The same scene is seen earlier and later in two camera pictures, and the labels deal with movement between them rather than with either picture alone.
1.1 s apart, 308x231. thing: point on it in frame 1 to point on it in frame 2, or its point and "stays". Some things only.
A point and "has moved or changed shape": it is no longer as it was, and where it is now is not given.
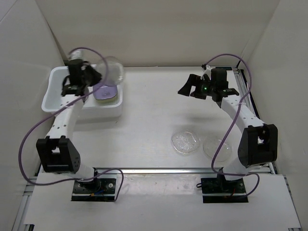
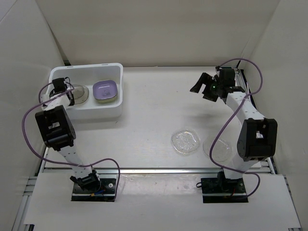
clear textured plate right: (211, 146) stays
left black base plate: (97, 189) stays
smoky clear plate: (115, 70) has moved or changed shape
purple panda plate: (105, 92) stays
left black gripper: (97, 75) to (72, 102)
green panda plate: (110, 101) stays
